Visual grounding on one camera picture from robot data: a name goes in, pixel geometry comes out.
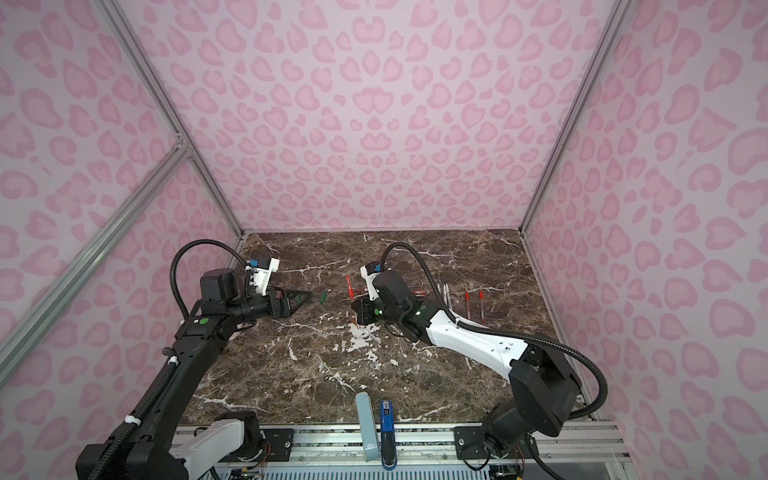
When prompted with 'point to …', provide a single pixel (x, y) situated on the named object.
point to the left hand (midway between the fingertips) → (302, 290)
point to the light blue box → (366, 423)
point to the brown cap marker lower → (375, 339)
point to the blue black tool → (388, 443)
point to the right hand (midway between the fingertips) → (353, 303)
